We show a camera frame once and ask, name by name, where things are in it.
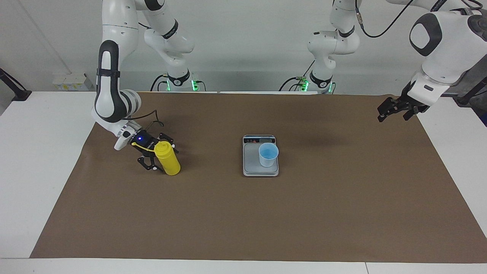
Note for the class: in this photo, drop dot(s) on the light blue plastic cup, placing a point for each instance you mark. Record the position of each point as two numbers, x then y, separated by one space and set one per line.
268 154

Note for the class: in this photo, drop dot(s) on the digital kitchen scale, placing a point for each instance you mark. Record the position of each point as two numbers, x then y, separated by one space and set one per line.
251 160

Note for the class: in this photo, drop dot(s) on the yellow squeeze bottle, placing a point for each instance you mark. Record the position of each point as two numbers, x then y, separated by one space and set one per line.
169 161

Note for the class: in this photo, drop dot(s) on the black stand foot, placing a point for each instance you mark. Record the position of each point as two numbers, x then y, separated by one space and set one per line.
21 93
468 99

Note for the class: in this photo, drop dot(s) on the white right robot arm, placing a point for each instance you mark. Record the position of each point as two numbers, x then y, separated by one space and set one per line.
114 23

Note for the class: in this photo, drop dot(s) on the brown table mat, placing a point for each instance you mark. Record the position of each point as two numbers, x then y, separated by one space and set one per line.
266 213

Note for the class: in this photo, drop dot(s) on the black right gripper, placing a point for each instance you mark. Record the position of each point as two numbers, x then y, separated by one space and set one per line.
144 140

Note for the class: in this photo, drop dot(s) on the white power strip box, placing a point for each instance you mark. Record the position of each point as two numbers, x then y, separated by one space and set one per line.
70 82

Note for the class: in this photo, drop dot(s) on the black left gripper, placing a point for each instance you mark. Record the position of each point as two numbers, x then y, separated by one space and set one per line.
411 102

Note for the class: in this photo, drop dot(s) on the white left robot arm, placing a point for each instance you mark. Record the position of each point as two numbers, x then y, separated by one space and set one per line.
445 57

